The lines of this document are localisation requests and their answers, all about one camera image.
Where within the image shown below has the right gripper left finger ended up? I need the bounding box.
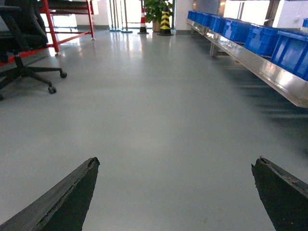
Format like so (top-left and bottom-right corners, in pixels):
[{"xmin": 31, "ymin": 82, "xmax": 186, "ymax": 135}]
[{"xmin": 0, "ymin": 157, "xmax": 100, "ymax": 231}]

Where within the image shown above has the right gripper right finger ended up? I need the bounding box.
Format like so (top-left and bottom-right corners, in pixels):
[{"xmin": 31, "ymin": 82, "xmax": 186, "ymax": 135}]
[{"xmin": 251, "ymin": 157, "xmax": 308, "ymax": 231}]

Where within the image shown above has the steel roller conveyor rack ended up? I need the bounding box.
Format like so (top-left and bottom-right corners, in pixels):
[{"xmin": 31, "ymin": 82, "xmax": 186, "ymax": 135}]
[{"xmin": 186, "ymin": 19, "xmax": 308, "ymax": 108}]

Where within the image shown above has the front right blue bin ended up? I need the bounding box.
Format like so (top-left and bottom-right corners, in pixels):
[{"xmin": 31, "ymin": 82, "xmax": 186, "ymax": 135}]
[{"xmin": 270, "ymin": 30, "xmax": 308, "ymax": 81}]

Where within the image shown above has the blue bin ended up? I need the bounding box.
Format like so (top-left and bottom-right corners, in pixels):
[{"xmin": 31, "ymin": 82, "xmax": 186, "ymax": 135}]
[
  {"xmin": 244, "ymin": 24, "xmax": 279, "ymax": 57},
  {"xmin": 270, "ymin": 30, "xmax": 308, "ymax": 81},
  {"xmin": 222, "ymin": 19, "xmax": 251, "ymax": 43}
]

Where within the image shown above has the front left blue bin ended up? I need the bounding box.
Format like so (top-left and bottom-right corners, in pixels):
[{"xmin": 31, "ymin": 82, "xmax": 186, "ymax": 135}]
[{"xmin": 244, "ymin": 24, "xmax": 279, "ymax": 57}]

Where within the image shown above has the far left blue bin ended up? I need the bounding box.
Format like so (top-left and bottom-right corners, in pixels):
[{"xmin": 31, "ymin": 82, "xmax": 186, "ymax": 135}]
[{"xmin": 222, "ymin": 19, "xmax": 251, "ymax": 43}]

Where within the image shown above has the black office chair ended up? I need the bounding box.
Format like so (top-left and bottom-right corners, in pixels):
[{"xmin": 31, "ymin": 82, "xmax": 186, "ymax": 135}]
[{"xmin": 0, "ymin": 0, "xmax": 67, "ymax": 94}]

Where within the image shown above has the red white traffic cone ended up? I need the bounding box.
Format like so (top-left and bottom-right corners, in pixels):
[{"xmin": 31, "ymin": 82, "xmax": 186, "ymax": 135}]
[{"xmin": 138, "ymin": 7, "xmax": 149, "ymax": 35}]

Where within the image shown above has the yellow black traffic cone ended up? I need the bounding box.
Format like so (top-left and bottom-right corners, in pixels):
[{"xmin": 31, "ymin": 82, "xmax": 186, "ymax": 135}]
[{"xmin": 157, "ymin": 6, "xmax": 173, "ymax": 36}]

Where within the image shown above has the green potted plant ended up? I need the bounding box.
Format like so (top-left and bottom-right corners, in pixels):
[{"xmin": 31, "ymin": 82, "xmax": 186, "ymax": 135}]
[{"xmin": 144, "ymin": 0, "xmax": 174, "ymax": 32}]

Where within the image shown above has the red metal table frame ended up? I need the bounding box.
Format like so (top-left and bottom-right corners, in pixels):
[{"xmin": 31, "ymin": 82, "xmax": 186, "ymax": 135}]
[{"xmin": 0, "ymin": 0, "xmax": 96, "ymax": 67}]

